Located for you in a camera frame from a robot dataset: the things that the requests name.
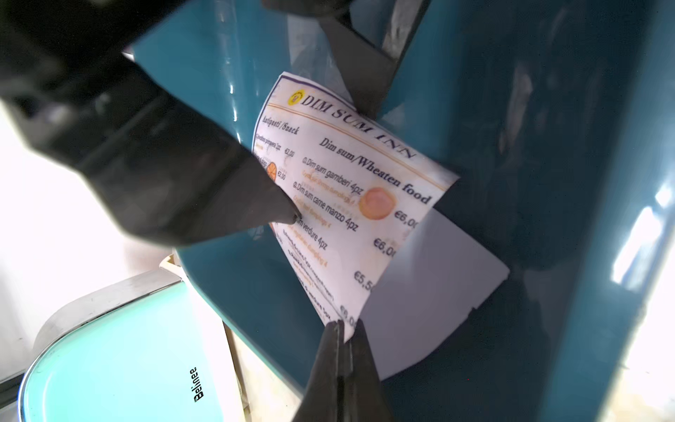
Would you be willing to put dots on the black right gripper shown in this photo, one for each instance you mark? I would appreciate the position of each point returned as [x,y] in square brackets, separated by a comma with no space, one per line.
[165,173]

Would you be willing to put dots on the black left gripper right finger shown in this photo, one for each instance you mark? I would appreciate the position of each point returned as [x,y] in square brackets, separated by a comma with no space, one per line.
[361,397]

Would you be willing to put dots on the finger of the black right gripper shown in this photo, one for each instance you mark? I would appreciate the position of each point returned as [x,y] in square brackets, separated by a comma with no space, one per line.
[368,70]

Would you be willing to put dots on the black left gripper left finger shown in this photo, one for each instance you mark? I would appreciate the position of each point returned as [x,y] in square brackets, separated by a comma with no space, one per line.
[323,399]

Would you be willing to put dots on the new dim sum menu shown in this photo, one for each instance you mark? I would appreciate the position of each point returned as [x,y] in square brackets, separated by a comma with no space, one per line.
[369,247]

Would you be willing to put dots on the mint green toaster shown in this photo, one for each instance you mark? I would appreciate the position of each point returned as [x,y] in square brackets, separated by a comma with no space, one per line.
[148,348]

